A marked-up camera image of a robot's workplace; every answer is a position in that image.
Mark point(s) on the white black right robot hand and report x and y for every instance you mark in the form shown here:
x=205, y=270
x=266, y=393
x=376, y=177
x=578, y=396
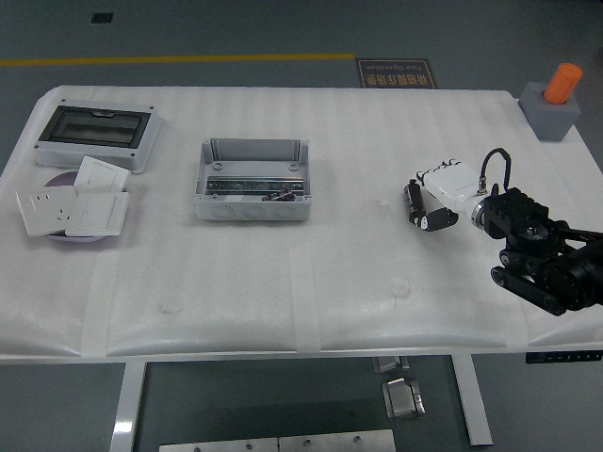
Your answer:
x=450, y=186

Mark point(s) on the dark cylindrical battery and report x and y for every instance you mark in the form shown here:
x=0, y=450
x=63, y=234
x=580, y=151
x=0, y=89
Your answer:
x=280, y=195

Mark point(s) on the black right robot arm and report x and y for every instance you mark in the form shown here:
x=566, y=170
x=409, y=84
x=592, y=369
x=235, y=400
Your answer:
x=542, y=263

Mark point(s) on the open grey junction box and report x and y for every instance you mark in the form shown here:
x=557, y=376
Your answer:
x=252, y=212

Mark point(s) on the grey box with clear lid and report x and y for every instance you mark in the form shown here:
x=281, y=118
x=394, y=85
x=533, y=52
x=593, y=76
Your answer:
x=94, y=127

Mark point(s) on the grey foam block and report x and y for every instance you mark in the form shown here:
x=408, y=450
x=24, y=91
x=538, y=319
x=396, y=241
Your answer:
x=551, y=120

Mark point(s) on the black floor sign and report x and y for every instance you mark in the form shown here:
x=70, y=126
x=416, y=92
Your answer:
x=396, y=74

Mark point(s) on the orange cylinder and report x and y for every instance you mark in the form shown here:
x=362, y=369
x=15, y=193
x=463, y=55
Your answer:
x=563, y=84

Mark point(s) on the black table control panel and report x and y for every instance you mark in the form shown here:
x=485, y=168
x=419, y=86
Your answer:
x=563, y=358

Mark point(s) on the white table leg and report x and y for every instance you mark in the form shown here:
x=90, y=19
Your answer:
x=473, y=400
x=127, y=405

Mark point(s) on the metal hinged block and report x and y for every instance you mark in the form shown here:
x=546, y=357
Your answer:
x=402, y=399

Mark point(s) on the white foam mat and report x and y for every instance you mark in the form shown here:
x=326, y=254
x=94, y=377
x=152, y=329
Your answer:
x=235, y=282

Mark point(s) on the grey metal plate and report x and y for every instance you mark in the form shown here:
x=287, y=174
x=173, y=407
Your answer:
x=337, y=441
x=216, y=446

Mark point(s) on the dark floor hatch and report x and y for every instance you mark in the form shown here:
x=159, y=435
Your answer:
x=102, y=18

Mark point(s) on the purple round plate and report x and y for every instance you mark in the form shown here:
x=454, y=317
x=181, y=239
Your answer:
x=61, y=180

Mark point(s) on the white socket plate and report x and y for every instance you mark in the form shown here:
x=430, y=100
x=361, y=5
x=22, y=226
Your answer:
x=44, y=212

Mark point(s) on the small metal bracket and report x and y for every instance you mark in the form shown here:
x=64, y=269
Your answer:
x=388, y=364

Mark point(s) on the metal mounting rail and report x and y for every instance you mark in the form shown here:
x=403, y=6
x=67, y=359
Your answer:
x=235, y=184

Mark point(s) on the white switch plate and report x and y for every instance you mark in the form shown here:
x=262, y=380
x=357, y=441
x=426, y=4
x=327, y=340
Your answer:
x=101, y=175
x=99, y=214

